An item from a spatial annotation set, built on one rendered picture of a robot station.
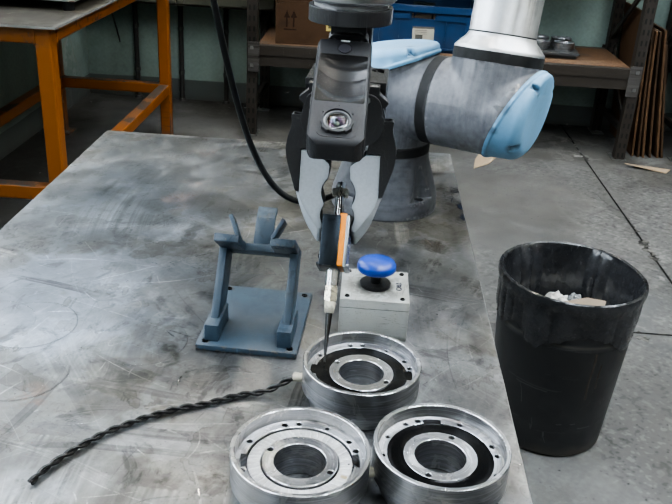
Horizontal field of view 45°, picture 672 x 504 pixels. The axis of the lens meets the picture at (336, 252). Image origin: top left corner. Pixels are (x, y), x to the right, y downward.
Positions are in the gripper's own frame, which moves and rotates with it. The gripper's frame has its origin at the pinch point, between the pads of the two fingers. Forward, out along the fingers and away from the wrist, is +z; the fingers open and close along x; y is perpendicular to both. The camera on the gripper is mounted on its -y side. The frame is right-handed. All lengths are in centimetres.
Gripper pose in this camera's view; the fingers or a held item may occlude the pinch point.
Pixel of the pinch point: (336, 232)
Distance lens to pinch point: 75.2
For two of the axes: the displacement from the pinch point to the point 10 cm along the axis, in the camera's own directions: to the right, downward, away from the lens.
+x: -9.9, -0.9, 0.6
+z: -0.5, 9.0, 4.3
